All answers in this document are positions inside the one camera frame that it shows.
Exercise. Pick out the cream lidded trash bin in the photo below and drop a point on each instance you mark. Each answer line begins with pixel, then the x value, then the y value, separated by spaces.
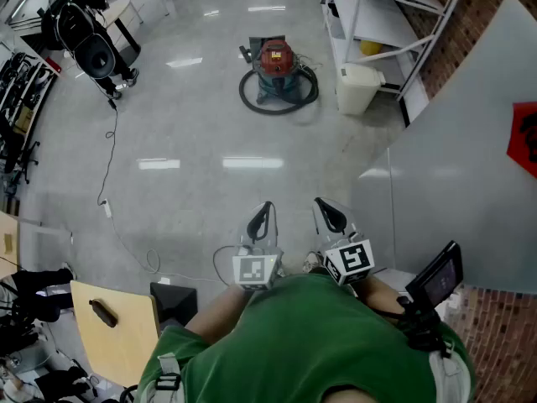
pixel 356 90

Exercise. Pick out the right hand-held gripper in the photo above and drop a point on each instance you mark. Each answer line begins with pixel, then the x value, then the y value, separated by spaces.
pixel 354 258

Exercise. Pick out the wooden board with tape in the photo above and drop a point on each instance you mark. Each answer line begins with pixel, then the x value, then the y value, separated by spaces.
pixel 10 263

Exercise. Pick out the person's left forearm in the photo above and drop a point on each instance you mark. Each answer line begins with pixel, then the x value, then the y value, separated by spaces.
pixel 218 313

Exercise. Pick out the person's green shirt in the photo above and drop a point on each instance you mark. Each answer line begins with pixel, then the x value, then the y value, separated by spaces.
pixel 302 342

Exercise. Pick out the red vacuum cleaner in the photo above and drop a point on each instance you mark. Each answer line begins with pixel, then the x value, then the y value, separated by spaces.
pixel 274 55

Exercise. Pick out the person's right forearm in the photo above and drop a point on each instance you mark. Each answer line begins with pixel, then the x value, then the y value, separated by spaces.
pixel 379 298

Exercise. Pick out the white power strip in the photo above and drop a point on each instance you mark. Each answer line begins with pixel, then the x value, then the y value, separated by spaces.
pixel 107 208

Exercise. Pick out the black office chair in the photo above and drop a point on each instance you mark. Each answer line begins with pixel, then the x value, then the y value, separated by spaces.
pixel 12 145

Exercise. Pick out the black oblong object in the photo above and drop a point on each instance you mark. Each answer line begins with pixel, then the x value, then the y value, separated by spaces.
pixel 104 314

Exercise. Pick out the black chest phone mount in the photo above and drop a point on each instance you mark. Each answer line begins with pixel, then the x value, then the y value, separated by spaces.
pixel 423 326

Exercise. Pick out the red paper wall decoration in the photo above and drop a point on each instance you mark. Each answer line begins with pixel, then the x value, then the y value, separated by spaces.
pixel 515 149

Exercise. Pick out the light wooden board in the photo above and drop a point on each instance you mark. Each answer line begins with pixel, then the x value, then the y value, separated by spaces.
pixel 117 351

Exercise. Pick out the black vacuum floor nozzle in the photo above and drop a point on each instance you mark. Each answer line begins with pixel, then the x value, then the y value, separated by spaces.
pixel 245 53

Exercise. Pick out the shelf of black gear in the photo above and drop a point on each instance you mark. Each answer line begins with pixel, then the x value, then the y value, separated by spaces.
pixel 21 82

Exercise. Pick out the person's white shoe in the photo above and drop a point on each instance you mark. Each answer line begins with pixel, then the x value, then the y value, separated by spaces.
pixel 312 263

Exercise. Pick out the black chest-mounted phone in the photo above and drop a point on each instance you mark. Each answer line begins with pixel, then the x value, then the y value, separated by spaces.
pixel 436 275

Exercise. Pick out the yellow bin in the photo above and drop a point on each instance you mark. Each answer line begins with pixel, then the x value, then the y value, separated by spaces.
pixel 371 48

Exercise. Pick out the white metal shelf rack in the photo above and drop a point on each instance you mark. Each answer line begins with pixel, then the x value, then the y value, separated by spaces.
pixel 386 23

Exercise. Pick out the black pyramid-shaped block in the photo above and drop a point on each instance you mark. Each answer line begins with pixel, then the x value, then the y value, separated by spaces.
pixel 172 305

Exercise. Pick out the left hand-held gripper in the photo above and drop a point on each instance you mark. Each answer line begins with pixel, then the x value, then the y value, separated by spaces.
pixel 251 271

